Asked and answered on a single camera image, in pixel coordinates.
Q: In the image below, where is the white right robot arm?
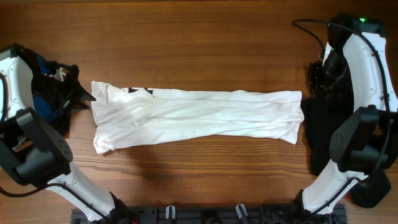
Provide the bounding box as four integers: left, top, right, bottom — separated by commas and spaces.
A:
287, 12, 397, 220

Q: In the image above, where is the black t-shirt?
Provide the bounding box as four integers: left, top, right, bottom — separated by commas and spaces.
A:
301, 90, 392, 208

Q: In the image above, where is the white t-shirt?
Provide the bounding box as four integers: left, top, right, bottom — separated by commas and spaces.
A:
91, 82, 304, 154

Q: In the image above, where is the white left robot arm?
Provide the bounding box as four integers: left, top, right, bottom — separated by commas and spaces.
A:
1, 44, 138, 223

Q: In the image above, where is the folded blue shirt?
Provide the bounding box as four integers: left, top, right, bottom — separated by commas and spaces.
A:
32, 54, 56, 123

